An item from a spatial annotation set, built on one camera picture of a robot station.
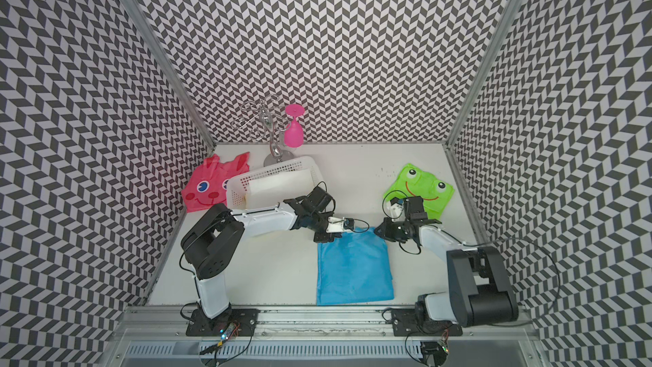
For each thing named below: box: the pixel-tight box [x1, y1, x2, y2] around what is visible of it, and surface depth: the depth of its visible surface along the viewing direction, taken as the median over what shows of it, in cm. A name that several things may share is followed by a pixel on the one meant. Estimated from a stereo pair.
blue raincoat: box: [316, 226, 395, 306], surface depth 82 cm
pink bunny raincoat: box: [181, 151, 250, 213], surface depth 105 cm
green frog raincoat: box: [383, 163, 456, 221], surface depth 104 cm
